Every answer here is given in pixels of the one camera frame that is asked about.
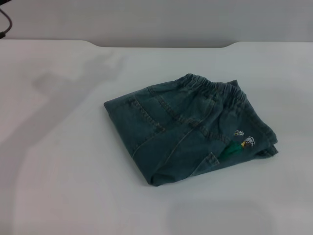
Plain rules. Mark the blue denim shorts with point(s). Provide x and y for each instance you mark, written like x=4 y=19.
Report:
x=185 y=127

